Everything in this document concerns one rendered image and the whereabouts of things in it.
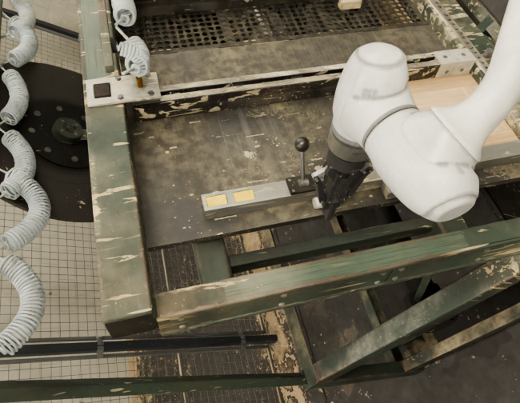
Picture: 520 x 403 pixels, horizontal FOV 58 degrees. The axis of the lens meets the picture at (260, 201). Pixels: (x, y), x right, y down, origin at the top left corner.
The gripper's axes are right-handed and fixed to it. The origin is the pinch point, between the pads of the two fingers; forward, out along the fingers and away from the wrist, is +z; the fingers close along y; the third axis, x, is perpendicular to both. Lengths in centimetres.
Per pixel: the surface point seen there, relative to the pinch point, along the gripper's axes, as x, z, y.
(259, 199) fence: 12.5, 11.4, -12.1
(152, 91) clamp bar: 48, 4, -33
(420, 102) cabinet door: 39, 14, 46
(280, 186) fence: 15.2, 11.4, -5.8
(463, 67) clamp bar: 48, 11, 65
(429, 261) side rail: -13.0, 11.3, 22.6
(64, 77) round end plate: 120, 56, -67
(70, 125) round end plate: 88, 53, -65
